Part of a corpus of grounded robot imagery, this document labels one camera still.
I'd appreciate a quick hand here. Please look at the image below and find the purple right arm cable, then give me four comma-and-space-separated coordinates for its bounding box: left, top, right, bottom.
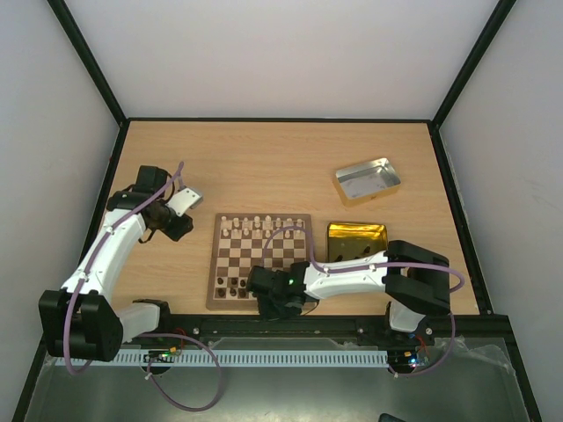
262, 226, 466, 379

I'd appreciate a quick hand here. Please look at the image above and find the silver tin lid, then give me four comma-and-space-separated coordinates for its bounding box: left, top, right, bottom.
333, 157, 402, 207

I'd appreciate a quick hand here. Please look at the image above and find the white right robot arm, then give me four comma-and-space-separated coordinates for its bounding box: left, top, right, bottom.
246, 241, 451, 345

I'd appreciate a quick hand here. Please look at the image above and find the white slotted cable duct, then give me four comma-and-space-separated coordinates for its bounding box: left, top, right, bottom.
45, 348, 391, 368

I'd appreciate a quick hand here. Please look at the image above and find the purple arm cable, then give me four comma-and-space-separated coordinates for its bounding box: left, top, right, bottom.
64, 161, 223, 411
262, 226, 466, 379

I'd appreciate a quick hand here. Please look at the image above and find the gold tin tray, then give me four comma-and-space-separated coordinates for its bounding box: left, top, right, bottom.
326, 222, 388, 262

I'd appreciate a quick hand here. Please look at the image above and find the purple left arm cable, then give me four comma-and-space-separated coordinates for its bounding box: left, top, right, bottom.
64, 161, 223, 411

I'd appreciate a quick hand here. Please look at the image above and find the wooden chessboard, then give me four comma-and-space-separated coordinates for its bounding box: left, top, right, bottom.
206, 213, 311, 312

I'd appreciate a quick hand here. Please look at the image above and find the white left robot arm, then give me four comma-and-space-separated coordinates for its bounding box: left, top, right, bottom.
39, 165, 203, 375

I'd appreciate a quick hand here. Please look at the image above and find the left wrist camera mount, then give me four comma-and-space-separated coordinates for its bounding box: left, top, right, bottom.
167, 187, 203, 216

